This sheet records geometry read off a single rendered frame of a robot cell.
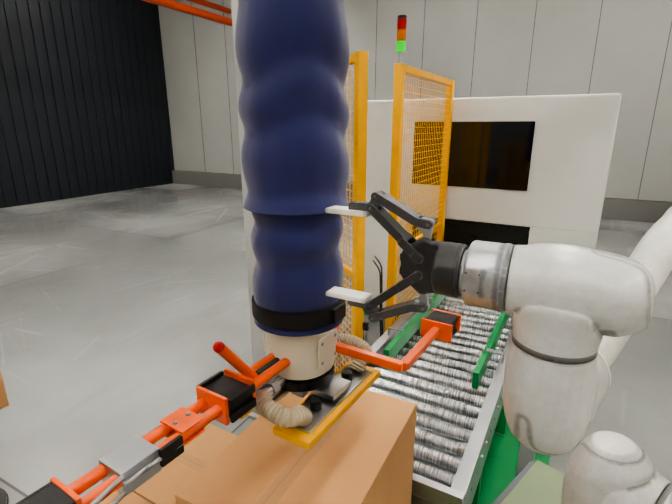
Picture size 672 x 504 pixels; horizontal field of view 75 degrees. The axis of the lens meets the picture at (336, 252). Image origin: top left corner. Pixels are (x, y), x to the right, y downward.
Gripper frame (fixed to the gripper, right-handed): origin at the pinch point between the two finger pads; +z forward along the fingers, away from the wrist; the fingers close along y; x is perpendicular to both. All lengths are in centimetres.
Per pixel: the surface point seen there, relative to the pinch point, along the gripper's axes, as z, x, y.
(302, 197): 16.2, 15.6, -5.3
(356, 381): 11, 31, 44
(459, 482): -11, 69, 98
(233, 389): 23.1, -0.7, 31.9
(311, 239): 15.2, 17.1, 3.7
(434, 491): -4, 61, 98
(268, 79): 21.5, 12.8, -27.6
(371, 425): 10, 40, 64
